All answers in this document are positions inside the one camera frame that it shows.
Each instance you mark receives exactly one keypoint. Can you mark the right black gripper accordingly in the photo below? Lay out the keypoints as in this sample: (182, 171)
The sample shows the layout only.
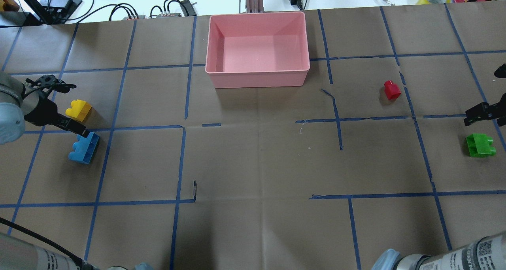
(483, 112)

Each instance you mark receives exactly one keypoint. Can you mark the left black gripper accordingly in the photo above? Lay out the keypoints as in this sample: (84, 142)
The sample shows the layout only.
(42, 112)

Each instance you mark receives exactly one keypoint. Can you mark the blue toy block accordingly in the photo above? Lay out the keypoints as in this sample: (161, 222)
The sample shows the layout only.
(84, 148)

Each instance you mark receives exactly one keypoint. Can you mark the green toy block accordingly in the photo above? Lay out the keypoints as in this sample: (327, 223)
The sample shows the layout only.
(480, 145)

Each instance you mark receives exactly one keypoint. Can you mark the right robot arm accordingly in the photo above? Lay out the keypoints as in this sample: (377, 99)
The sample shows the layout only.
(487, 253)

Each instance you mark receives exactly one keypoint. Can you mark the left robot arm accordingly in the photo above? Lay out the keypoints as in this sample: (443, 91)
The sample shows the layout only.
(12, 108)

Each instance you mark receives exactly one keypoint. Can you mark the pink plastic box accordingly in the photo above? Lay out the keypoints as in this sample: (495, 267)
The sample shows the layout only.
(254, 50)

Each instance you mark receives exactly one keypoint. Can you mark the yellow toy block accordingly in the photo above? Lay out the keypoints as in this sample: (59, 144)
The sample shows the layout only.
(79, 110)

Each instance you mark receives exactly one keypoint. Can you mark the red toy block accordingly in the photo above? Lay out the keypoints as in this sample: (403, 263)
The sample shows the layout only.
(392, 91)

